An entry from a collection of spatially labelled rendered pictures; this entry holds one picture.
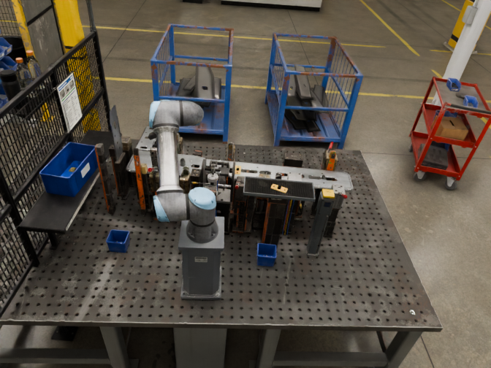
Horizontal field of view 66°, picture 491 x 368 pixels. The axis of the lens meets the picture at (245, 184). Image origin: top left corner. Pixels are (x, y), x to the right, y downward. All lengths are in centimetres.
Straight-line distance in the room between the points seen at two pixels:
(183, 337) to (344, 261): 101
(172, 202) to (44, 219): 73
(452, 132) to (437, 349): 207
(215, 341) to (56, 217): 108
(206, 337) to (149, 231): 70
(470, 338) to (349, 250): 124
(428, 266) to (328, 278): 150
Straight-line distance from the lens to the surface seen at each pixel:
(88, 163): 226
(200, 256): 180
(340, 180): 241
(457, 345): 322
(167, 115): 171
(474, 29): 581
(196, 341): 232
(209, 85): 457
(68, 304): 215
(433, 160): 441
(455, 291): 352
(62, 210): 213
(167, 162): 167
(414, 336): 240
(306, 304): 210
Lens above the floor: 241
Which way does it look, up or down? 39 degrees down
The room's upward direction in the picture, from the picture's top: 6 degrees clockwise
